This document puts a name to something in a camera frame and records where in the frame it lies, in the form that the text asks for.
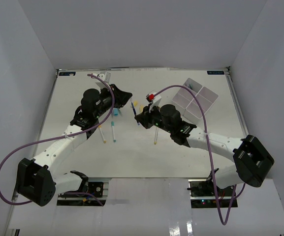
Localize teal tipped white pen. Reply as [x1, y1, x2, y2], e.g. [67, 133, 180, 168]
[111, 121, 116, 143]

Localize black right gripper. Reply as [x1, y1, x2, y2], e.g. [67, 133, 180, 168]
[135, 103, 173, 134]

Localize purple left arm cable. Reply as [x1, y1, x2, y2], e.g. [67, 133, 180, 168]
[0, 73, 115, 206]

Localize blue pen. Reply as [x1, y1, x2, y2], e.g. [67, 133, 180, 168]
[131, 102, 136, 117]

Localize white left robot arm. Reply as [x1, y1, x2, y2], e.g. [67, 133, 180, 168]
[16, 84, 132, 207]

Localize white divided organizer box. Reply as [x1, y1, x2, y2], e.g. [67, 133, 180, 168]
[172, 78, 219, 124]

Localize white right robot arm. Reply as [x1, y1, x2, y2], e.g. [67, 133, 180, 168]
[135, 104, 274, 196]

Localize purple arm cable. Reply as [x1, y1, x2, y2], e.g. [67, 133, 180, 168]
[0, 73, 115, 206]
[154, 85, 246, 226]

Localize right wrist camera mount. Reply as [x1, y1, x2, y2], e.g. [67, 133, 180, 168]
[146, 92, 161, 113]

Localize orange tipped white pen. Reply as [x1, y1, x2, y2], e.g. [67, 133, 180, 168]
[98, 125, 107, 144]

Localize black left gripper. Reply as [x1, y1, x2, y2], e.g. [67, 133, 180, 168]
[94, 85, 132, 119]

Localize yellow tipped white pen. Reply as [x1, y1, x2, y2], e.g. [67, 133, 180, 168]
[154, 127, 158, 145]

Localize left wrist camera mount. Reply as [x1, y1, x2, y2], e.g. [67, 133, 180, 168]
[93, 71, 111, 89]

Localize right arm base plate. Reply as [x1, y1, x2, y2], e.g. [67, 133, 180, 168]
[187, 175, 234, 209]

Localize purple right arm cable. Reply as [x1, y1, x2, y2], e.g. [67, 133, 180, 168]
[154, 85, 246, 226]

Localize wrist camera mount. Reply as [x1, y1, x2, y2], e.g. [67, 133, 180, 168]
[93, 71, 111, 89]
[146, 92, 161, 113]

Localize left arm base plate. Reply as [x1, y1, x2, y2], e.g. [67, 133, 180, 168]
[57, 181, 109, 207]

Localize light blue marker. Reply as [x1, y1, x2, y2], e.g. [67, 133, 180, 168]
[113, 108, 122, 117]

